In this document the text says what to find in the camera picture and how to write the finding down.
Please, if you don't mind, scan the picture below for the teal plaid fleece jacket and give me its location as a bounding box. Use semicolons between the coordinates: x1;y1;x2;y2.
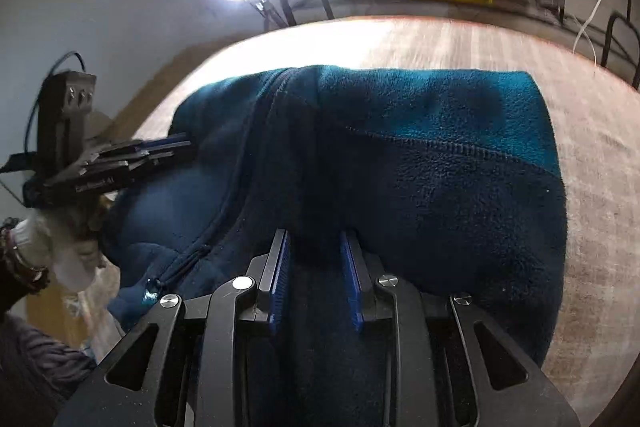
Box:
100;66;567;426

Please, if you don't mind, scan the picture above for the left forearm dark sleeve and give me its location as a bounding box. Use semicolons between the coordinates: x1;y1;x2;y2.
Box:
0;217;51;323

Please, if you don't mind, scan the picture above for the left white gloved hand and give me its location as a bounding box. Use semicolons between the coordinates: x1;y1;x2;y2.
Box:
9;196;111;293

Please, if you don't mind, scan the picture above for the beige checked bed blanket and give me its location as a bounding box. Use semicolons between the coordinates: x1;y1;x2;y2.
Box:
106;16;639;426

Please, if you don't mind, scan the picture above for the white cable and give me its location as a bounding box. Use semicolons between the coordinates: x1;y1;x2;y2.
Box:
570;0;629;63

